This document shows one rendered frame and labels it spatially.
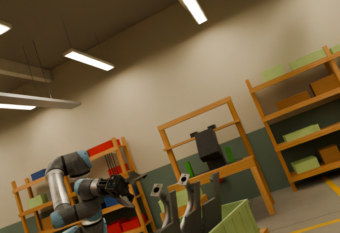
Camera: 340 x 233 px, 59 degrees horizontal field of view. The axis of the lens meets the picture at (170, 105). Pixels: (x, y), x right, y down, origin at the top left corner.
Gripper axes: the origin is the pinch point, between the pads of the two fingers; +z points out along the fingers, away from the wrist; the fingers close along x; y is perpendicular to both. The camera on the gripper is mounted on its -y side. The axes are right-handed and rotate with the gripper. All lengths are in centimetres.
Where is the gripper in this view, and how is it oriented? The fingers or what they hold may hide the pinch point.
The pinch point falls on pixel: (142, 191)
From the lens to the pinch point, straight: 131.7
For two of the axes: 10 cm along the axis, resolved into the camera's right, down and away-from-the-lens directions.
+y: -4.3, -6.8, -5.9
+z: 8.6, -1.1, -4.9
